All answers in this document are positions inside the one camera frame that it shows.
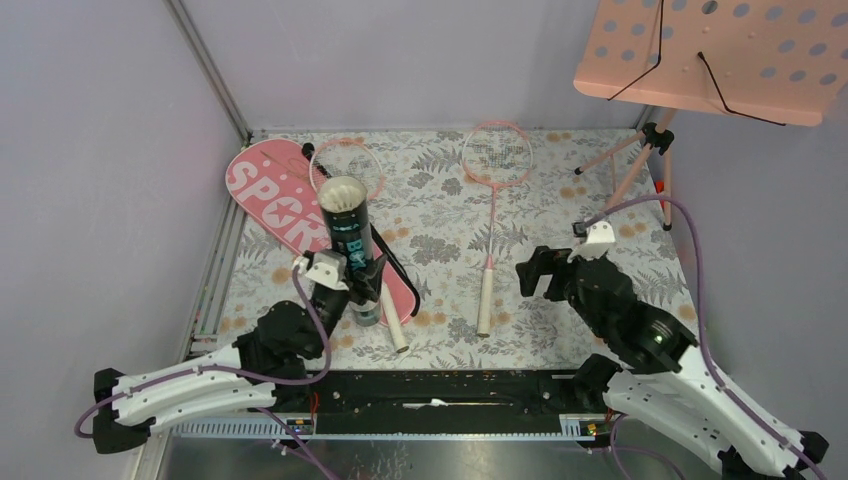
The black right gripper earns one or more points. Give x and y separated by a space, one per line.
544 260

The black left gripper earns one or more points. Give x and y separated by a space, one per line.
369 279

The black shuttlecock tube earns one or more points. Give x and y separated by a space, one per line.
350 234

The pink sport racket bag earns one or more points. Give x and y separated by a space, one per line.
269 180

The pink badminton racket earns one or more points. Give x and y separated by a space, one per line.
347 157
498 155

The white shuttlecock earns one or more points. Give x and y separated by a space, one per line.
341 198

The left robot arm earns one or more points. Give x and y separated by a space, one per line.
288 350

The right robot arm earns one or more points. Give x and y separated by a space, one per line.
656 373

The floral patterned table mat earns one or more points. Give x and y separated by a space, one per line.
435 220

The pink perforated music stand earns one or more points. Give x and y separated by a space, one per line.
776 62

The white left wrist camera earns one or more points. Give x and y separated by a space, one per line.
326 268

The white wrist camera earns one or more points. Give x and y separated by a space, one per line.
326 268
599 240

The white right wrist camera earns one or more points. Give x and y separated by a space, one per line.
599 240

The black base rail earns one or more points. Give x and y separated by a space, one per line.
423 405

